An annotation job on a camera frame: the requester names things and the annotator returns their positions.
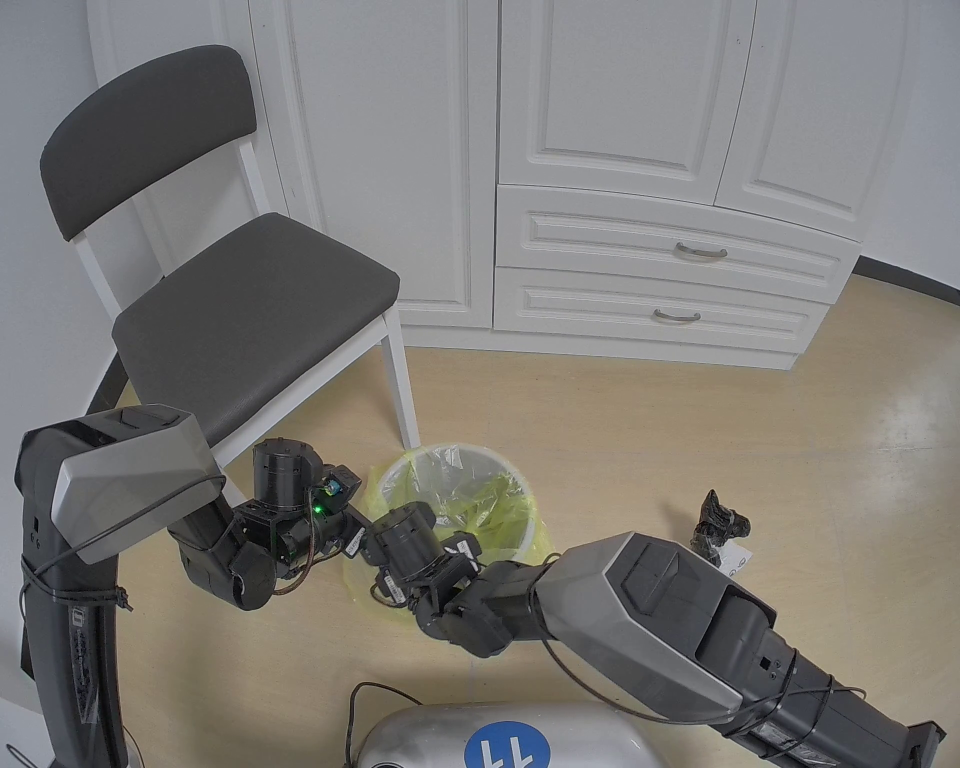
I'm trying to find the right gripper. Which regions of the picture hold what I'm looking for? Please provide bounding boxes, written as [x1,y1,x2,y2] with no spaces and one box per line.
[371,558,480,612]

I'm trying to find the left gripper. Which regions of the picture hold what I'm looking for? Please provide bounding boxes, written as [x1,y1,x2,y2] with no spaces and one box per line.
[287,508,375,564]

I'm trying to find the yellow plastic bag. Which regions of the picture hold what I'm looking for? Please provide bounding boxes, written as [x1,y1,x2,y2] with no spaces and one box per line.
[341,442,561,618]

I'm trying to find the black plastic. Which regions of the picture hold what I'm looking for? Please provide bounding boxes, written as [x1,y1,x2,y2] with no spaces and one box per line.
[690,489,754,576]

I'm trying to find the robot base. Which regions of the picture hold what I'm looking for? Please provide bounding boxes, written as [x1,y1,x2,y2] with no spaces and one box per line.
[360,701,665,768]

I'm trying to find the white trash bin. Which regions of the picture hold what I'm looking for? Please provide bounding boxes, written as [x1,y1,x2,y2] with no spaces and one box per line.
[375,444,541,558]

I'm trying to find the white chair with grey cushions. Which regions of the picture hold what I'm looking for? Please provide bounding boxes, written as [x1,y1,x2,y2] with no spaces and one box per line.
[39,43,421,470]

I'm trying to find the white wardrobe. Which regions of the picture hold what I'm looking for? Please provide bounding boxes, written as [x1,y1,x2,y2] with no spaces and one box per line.
[86,0,912,370]

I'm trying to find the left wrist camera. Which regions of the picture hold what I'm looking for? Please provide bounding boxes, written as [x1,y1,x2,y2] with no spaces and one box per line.
[321,465,363,513]

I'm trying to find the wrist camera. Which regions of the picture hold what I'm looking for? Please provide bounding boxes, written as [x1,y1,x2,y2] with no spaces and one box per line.
[321,465,363,513]
[440,529,483,566]

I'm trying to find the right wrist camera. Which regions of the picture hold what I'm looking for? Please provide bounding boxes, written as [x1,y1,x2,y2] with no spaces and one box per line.
[440,529,483,566]

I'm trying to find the black cable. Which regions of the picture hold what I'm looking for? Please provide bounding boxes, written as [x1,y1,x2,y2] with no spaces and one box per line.
[343,681,425,768]

